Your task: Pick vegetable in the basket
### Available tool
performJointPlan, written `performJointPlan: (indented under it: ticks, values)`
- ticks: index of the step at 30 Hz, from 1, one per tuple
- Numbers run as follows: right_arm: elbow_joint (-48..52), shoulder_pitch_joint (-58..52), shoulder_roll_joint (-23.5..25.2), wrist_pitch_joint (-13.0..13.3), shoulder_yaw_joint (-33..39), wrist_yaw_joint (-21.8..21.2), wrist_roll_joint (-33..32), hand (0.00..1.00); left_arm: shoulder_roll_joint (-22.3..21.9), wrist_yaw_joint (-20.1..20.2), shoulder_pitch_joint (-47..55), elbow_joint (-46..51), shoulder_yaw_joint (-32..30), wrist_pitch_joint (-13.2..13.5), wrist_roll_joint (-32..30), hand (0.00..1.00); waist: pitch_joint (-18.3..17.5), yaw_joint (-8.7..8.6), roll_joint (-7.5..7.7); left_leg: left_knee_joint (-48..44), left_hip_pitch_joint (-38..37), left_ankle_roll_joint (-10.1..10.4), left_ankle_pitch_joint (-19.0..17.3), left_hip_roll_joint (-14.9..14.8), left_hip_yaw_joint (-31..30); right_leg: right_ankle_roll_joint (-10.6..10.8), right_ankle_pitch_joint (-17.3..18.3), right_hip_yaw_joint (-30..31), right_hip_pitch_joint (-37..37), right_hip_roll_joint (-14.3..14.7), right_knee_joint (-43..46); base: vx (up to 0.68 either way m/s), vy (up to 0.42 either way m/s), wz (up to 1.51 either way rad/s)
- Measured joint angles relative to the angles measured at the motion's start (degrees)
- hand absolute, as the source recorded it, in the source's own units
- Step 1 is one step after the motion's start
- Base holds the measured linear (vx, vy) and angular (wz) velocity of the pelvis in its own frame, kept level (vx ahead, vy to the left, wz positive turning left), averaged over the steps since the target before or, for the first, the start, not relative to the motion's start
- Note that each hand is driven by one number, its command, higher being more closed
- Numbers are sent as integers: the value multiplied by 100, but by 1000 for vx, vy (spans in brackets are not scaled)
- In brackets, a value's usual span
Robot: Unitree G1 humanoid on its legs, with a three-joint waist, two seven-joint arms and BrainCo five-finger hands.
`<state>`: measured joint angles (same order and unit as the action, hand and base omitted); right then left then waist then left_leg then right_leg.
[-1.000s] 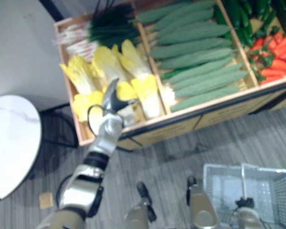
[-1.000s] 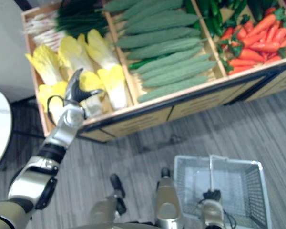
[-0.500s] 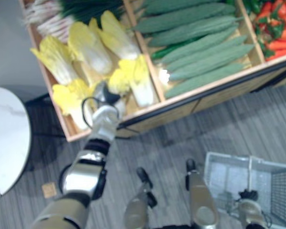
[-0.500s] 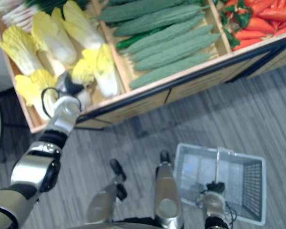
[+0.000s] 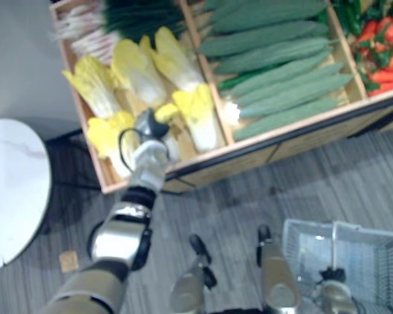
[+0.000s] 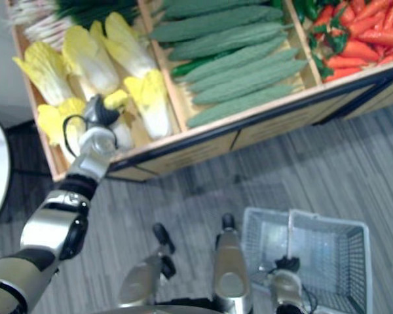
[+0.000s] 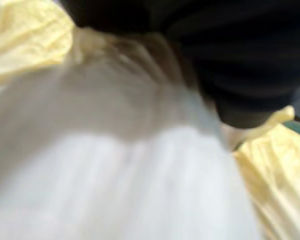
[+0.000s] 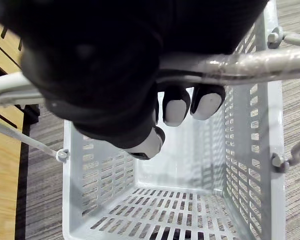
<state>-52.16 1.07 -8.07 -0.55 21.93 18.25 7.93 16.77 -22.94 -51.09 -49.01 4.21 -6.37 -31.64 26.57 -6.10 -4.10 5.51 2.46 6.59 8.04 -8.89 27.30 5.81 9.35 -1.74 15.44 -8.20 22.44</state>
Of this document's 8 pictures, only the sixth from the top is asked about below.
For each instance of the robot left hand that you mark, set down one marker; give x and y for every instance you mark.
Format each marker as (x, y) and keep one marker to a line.
(98, 112)

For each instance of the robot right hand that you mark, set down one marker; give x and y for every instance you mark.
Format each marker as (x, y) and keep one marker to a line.
(286, 263)

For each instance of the small yellow napa cabbage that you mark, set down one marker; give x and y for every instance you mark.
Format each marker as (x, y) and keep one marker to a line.
(117, 98)

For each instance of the grey plastic mesh basket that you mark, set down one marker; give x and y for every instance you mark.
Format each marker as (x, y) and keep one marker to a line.
(327, 255)

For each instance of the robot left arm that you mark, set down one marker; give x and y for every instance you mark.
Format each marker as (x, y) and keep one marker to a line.
(52, 225)

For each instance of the wooden vegetable display stand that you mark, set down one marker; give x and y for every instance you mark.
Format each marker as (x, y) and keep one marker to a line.
(196, 153)

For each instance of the robot right leg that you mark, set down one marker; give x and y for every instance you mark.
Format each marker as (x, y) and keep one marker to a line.
(230, 261)

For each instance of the wooden stand divider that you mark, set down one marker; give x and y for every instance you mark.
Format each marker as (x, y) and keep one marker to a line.
(303, 49)
(162, 68)

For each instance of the green onion bundle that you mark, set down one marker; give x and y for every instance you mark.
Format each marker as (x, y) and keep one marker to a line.
(32, 11)
(49, 31)

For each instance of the glossy dark green cucumber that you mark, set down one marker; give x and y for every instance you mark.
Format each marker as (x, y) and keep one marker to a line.
(190, 65)

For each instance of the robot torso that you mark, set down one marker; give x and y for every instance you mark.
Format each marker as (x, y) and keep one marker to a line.
(163, 307)

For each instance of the orange carrot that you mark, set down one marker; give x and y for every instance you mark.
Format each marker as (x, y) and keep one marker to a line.
(376, 8)
(392, 14)
(380, 36)
(358, 49)
(347, 61)
(342, 73)
(324, 15)
(391, 58)
(366, 24)

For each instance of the dark green pepper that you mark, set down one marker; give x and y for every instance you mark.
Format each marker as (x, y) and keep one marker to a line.
(306, 10)

